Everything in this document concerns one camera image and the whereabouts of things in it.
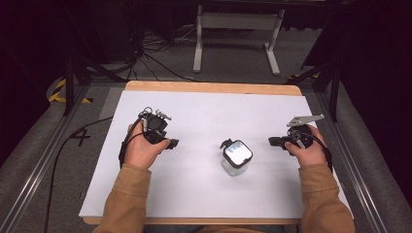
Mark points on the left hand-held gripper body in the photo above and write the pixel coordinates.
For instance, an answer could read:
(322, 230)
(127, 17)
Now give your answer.
(154, 124)

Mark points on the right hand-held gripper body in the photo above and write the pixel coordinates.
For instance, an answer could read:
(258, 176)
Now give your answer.
(299, 131)

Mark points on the person's right hand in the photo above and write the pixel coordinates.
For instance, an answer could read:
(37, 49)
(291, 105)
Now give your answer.
(309, 153)

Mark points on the person's left hand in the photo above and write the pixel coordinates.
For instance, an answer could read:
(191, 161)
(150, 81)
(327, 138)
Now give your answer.
(142, 150)

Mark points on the square glass jar with lid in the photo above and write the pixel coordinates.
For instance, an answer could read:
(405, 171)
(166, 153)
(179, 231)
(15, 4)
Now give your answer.
(237, 157)

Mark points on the white sheet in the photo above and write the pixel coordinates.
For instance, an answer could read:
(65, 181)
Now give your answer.
(207, 187)

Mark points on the black tripod stand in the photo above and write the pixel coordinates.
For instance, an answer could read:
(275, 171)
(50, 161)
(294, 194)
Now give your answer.
(69, 84)
(333, 87)

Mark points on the yellow and black floor tape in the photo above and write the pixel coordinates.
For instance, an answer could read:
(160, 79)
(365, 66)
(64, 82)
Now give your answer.
(58, 93)

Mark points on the white metal stand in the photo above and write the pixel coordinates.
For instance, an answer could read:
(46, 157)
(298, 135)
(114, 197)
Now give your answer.
(236, 21)

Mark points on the aluminium rail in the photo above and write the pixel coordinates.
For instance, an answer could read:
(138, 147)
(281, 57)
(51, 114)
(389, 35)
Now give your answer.
(353, 161)
(39, 168)

